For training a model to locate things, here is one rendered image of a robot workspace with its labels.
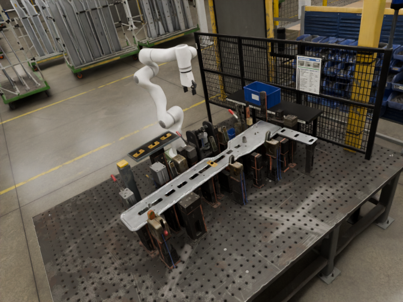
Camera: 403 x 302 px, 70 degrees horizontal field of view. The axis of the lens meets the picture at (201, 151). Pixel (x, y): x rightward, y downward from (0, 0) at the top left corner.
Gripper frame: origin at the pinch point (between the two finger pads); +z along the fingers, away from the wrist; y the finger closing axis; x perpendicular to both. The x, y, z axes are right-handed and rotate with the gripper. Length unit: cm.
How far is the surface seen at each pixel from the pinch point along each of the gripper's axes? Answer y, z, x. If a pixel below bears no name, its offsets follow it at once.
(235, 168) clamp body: 45, 42, -8
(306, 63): 33, 6, 90
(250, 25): -121, 13, 203
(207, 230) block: 44, 74, -40
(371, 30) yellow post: 76, -20, 94
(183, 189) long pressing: 30, 45, -41
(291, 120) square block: 41, 39, 59
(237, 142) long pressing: 21, 45, 19
